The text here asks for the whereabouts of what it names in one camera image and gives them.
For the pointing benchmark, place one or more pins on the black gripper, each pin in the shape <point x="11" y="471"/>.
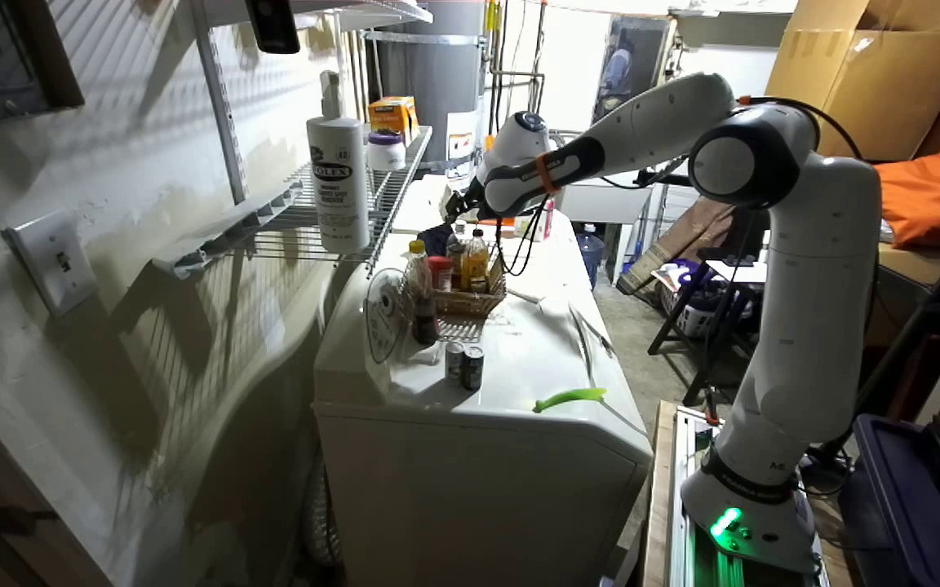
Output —
<point x="478" y="196"/>

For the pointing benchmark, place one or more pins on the apple cider bottle yellow label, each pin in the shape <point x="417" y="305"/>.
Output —
<point x="475" y="266"/>

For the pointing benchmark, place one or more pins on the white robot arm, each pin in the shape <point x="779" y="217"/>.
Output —
<point x="807" y="326"/>

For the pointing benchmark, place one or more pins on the red bottle white label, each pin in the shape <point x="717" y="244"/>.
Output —
<point x="440" y="271"/>

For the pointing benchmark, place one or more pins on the clear bottle yellow cap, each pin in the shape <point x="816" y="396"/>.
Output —
<point x="423" y="298"/>

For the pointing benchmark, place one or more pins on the tall white lotion bottle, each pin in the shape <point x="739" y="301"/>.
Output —
<point x="339" y="185"/>

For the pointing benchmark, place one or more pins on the white plastic jug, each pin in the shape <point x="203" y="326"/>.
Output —
<point x="518" y="138"/>

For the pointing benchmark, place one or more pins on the white jar blue lid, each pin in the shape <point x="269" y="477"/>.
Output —
<point x="386" y="152"/>

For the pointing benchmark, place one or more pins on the round dryer control dial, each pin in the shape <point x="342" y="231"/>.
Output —
<point x="386" y="318"/>

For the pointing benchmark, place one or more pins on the orange box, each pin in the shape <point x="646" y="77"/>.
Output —
<point x="393" y="115"/>

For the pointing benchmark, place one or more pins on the grey water heater tank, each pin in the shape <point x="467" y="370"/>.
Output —
<point x="440" y="77"/>

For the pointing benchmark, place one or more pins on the green plastic spatula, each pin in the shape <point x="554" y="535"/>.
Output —
<point x="570" y="398"/>

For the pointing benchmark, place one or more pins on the black folding stool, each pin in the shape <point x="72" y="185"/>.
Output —
<point x="701" y="326"/>

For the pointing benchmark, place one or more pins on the wooden platform board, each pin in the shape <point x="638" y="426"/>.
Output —
<point x="661" y="501"/>

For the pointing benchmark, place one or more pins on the large cardboard box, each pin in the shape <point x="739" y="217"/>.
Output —
<point x="884" y="77"/>

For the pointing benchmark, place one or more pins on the orange cloth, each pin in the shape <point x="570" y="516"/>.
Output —
<point x="933" y="196"/>

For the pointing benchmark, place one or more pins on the dark blue storage bin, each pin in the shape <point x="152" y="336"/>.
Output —
<point x="914" y="508"/>

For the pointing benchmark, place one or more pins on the white light switch plate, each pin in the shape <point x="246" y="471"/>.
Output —
<point x="53" y="261"/>

